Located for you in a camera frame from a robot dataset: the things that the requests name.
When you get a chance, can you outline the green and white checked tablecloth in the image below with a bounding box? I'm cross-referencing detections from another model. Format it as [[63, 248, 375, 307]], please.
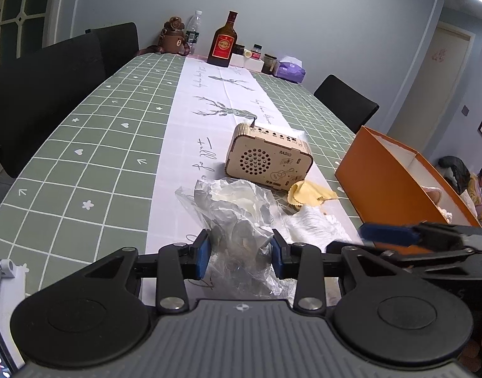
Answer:
[[0, 53, 368, 304]]

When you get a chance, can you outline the cream door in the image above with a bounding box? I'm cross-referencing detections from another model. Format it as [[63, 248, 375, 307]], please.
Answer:
[[386, 21, 472, 158]]

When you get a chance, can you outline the wooden radio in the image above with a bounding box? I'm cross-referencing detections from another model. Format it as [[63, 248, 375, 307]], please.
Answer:
[[225, 116, 314, 193]]

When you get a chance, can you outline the brown liquor bottle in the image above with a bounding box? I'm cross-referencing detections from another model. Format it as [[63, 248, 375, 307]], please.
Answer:
[[206, 10, 234, 67]]

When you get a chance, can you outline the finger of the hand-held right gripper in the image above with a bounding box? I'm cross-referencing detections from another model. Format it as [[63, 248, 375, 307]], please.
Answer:
[[379, 249, 482, 270], [361, 221, 482, 250]]

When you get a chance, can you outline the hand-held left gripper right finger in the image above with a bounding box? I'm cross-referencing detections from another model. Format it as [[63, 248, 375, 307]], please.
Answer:
[[271, 229, 403, 312]]

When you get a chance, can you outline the grey phone stand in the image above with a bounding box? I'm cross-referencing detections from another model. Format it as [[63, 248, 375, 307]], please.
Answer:
[[0, 258, 29, 304]]

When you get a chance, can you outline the yellow cloth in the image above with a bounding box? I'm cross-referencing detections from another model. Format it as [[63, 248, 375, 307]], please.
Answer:
[[287, 180, 340, 209]]

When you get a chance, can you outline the orange cardboard box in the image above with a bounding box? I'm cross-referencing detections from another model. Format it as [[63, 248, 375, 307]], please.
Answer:
[[334, 126, 482, 231]]

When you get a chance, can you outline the glass-paned door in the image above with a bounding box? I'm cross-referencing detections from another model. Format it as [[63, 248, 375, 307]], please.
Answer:
[[0, 0, 58, 72]]

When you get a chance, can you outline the clear plastic bag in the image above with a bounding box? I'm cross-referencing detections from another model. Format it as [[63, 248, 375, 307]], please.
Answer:
[[175, 179, 297, 298]]

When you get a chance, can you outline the purple tissue pack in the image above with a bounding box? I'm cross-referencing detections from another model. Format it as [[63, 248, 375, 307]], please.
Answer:
[[273, 55, 306, 83]]

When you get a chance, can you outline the brown bear-shaped bottle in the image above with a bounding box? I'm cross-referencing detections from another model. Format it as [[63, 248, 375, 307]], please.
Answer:
[[136, 16, 191, 58]]

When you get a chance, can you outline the dark glass jar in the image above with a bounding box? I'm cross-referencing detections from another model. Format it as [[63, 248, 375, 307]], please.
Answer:
[[262, 54, 280, 75]]

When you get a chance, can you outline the white small box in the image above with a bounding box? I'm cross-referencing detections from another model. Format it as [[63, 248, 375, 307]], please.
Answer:
[[230, 52, 265, 72]]

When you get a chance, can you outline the dark jacket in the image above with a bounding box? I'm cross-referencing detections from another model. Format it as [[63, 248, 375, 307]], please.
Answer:
[[438, 155, 472, 195]]

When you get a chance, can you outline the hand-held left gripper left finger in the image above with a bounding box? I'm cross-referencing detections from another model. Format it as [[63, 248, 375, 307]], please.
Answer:
[[81, 229, 209, 314]]

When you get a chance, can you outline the clear water bottle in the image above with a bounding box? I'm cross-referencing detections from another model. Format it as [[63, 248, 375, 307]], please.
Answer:
[[184, 10, 203, 54]]

